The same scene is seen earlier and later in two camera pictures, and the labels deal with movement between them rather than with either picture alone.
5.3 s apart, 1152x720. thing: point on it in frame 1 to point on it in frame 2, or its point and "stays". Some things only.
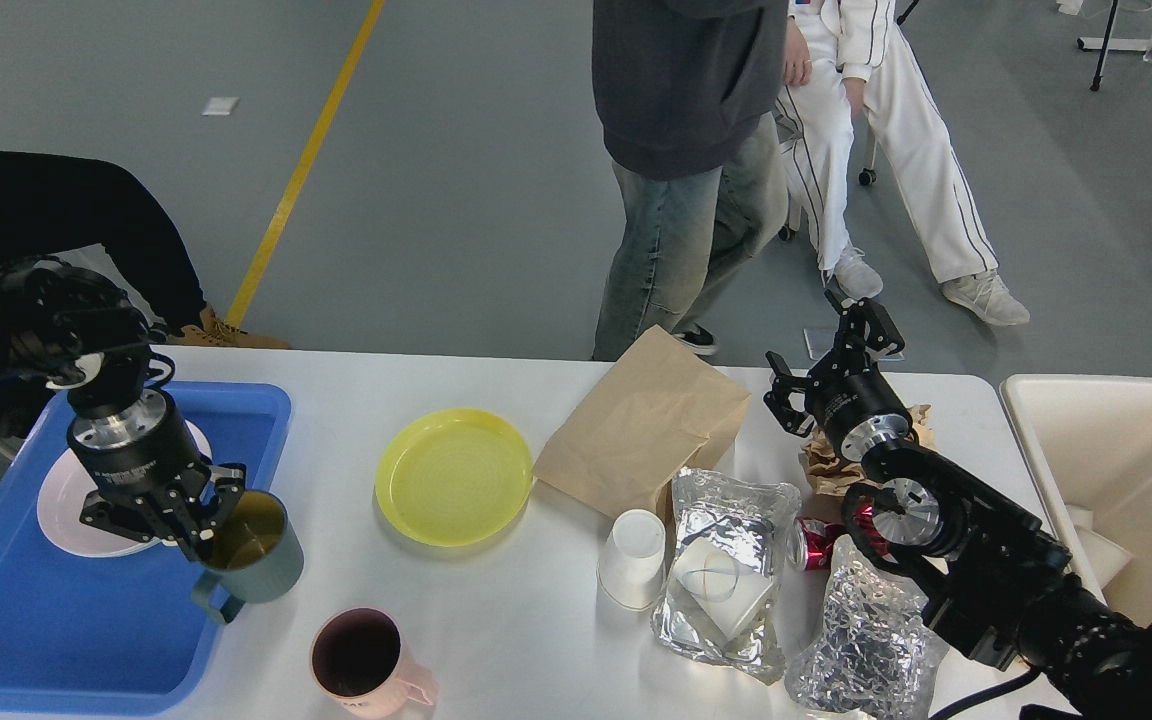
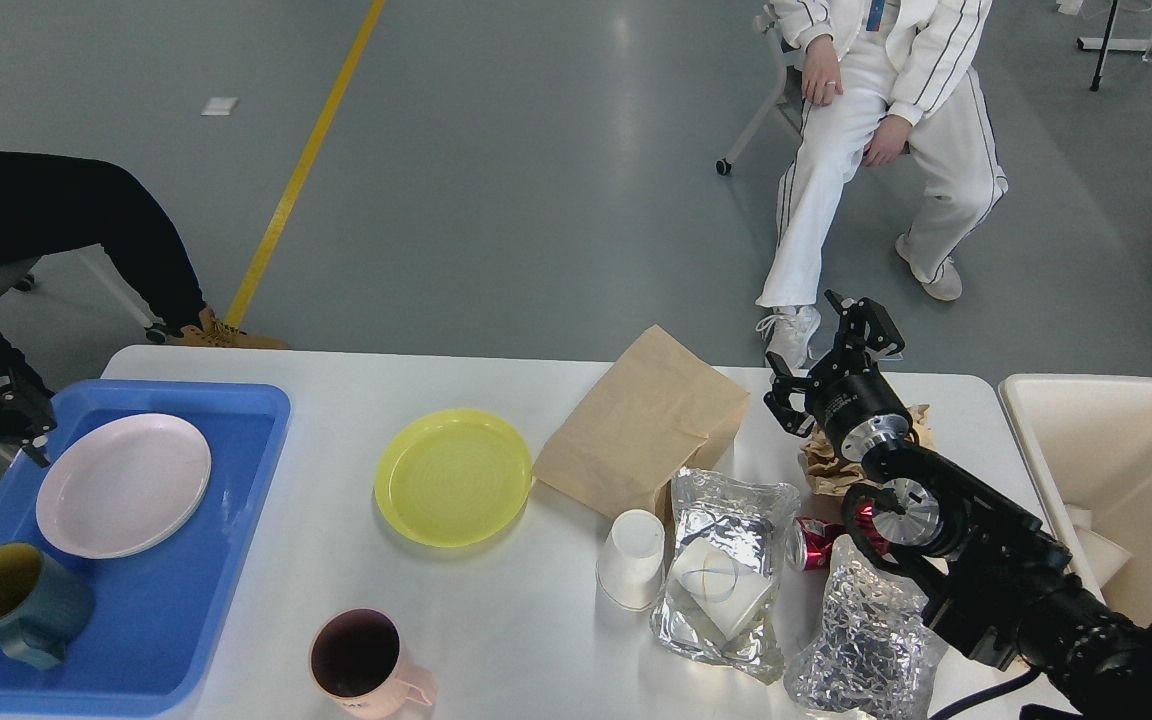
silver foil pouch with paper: x=724 y=601 stays
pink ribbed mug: x=357 y=657 stays
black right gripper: x=853 y=404 stays
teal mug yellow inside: x=256 y=557 to x=35 y=605
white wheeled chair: x=787 y=133 to x=766 y=21
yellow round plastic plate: x=453 y=477 stays
